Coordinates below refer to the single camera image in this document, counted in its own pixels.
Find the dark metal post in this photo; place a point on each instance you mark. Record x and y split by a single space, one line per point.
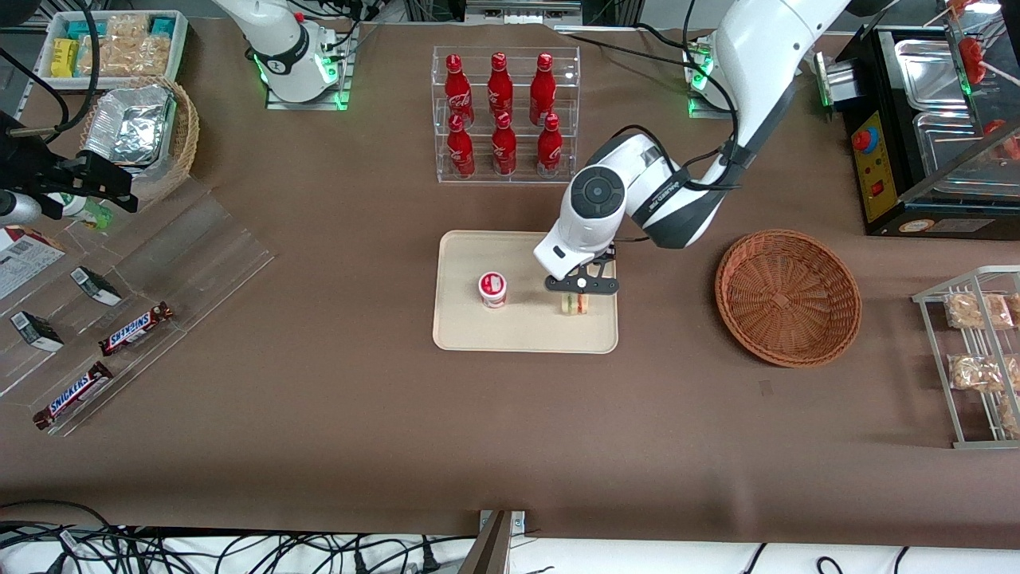
490 550

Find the red skewered snack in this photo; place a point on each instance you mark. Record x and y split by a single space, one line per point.
972 60

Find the triangle sandwich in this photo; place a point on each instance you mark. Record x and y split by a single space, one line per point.
574 305

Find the red cola bottle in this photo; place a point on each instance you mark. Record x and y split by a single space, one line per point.
542 89
549 148
504 148
460 151
458 89
500 86

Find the beige snack bags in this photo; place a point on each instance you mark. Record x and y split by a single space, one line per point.
127 54

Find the clear acrylic stepped display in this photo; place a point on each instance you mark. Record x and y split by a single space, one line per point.
199 255

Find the red white yogurt cup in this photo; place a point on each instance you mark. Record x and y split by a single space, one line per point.
492 288

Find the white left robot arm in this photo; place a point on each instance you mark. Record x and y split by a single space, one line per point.
749 48

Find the clear bag of pastry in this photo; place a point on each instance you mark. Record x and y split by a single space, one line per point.
1015 308
976 311
1010 414
980 373

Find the black food warmer appliance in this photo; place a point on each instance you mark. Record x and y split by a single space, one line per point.
865 96

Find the beige plastic tray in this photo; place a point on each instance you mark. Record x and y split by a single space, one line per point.
478 335

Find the shiny silver metal box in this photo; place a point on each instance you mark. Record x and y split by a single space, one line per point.
837 80

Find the red white printed carton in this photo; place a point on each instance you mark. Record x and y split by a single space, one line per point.
20 263

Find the tan wicker basket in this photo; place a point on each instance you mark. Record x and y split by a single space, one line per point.
186 135

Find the green white small bottle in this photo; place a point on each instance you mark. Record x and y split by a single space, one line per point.
88 214

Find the large steel pan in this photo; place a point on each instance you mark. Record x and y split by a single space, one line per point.
928 76

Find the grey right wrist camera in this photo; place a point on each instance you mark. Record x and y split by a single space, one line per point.
16 209

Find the silver foil pouches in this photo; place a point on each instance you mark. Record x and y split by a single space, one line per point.
127 127

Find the brown wicker basket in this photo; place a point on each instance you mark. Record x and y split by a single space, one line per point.
765 339

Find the aluminium clamp bracket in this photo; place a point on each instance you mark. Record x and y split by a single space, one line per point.
518 522

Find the clear acrylic bottle rack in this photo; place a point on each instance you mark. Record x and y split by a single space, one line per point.
438 180

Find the white plastic bin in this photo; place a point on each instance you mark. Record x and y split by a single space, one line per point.
182 44

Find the teal snack packet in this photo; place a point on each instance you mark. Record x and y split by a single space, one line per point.
80 29
162 25

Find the small black white box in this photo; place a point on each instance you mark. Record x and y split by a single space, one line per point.
36 332
96 286

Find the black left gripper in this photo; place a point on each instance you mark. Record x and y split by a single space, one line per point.
610 251

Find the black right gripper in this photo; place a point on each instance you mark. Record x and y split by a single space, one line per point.
33 171

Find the small steel pan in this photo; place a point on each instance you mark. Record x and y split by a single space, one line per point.
940 135

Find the yellow snack packet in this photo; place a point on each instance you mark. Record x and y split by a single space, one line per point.
64 57

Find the Snickers chocolate bar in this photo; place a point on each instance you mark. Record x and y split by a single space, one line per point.
73 395
135 328

